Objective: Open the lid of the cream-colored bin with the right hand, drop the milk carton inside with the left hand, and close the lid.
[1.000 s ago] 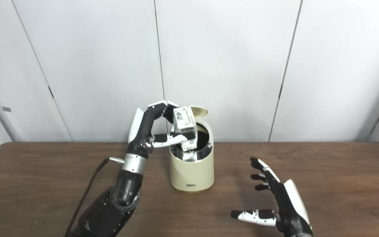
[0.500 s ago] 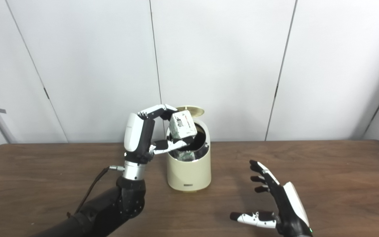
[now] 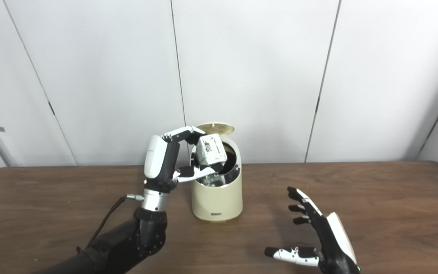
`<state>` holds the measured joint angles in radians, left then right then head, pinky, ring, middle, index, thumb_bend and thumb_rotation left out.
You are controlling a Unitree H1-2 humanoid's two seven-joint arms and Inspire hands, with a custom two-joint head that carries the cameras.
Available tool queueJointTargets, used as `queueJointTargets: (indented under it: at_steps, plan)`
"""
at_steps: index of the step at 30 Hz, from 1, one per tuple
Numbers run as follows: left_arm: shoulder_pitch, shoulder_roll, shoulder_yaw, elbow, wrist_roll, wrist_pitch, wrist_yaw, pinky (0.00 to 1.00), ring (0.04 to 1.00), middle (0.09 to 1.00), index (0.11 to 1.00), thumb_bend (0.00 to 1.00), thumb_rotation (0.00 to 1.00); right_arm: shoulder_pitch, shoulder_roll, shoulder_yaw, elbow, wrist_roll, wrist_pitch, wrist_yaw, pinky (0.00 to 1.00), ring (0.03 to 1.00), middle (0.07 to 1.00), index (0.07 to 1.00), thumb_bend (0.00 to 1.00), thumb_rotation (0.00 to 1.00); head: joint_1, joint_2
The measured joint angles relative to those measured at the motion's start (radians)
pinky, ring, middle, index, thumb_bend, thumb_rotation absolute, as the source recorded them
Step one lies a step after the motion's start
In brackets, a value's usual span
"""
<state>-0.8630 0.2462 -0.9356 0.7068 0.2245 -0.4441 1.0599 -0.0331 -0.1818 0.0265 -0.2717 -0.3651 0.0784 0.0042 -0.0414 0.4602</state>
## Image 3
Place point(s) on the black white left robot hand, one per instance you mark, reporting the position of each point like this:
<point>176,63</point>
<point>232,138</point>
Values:
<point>160,160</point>

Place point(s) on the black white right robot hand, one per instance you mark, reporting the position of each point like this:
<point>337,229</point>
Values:
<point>333,239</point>

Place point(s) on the small green white milk carton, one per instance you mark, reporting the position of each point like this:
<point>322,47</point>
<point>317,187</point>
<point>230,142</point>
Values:
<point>212,150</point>

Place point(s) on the cream round bin lid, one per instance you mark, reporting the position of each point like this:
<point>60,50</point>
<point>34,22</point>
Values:
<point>219,128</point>

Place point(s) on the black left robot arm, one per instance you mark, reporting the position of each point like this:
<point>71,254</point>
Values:
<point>127,243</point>

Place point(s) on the cream-colored round bin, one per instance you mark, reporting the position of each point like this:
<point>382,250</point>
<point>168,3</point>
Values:
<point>217,201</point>

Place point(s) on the black wall panel joint clip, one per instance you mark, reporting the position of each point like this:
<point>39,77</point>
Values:
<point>51,108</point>

